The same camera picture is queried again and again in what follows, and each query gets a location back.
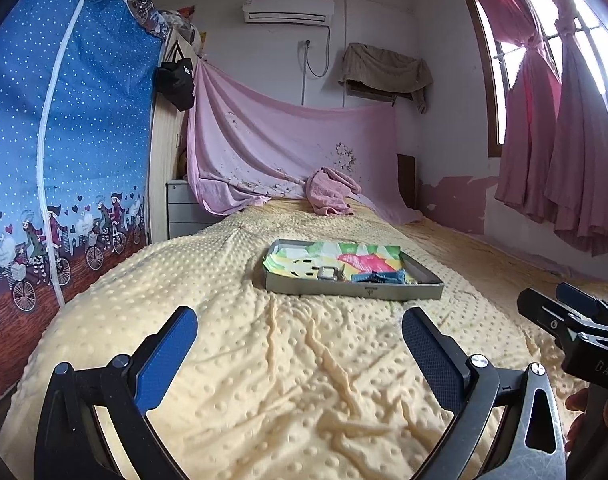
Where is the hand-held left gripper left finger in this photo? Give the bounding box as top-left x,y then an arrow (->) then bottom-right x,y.
34,306 -> 199,480

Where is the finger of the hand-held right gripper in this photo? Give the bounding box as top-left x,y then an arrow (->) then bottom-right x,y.
556,282 -> 608,331
517,288 -> 592,343

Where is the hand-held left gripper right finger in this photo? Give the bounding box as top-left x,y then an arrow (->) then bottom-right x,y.
401,307 -> 567,480

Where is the blue hair clip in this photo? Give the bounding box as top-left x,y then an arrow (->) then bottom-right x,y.
351,270 -> 407,286

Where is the grey metal tray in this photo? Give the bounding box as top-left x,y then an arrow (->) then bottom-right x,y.
264,239 -> 445,302

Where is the person's right hand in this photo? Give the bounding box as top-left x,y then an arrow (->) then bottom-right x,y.
566,385 -> 592,453

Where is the yellow dotted blanket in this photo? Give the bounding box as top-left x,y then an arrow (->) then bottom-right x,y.
0,199 -> 608,480

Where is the cartoon printed cloth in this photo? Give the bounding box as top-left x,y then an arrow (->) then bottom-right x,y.
265,241 -> 409,282

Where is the pink curtain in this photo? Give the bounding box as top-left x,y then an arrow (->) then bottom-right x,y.
451,0 -> 567,225
544,0 -> 608,258

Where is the grey drawer cabinet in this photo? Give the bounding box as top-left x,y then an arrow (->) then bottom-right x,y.
165,179 -> 219,241

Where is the pink crumpled towel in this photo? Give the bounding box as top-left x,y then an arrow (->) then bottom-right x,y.
306,167 -> 363,217

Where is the wooden wardrobe panel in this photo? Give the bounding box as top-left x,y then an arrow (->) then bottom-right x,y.
148,30 -> 197,246

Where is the pink hanging sheet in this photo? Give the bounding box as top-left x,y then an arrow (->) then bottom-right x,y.
186,60 -> 425,226

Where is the blue printed wardrobe cover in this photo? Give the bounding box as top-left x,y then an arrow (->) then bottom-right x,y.
0,0 -> 172,401

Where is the wooden framed window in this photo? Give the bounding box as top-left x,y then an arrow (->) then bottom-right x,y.
471,0 -> 608,158

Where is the black hanging bag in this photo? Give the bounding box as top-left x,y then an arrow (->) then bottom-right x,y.
155,42 -> 197,112

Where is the brown draped cloth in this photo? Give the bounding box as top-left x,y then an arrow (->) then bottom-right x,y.
339,42 -> 433,115

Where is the white air conditioner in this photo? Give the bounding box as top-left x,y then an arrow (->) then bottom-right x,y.
241,0 -> 335,25

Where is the air conditioner power cable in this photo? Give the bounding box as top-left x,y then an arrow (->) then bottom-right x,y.
303,22 -> 333,79

